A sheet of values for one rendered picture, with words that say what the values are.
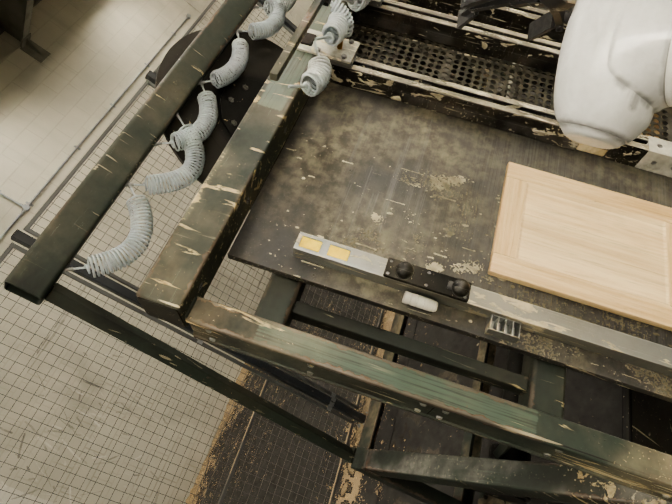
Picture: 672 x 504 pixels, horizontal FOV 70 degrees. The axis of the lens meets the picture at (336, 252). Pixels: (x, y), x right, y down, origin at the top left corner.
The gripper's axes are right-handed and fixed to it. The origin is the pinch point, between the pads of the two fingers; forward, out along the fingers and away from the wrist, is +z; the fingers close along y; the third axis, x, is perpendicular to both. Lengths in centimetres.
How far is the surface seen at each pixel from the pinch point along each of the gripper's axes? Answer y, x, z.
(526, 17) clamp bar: 47, 34, 76
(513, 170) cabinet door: 31, -20, 42
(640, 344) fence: 47, -59, 8
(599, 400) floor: 119, -111, 98
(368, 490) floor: 44, -211, 188
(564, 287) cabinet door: 35, -49, 20
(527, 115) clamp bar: 36, -4, 47
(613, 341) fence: 41, -58, 9
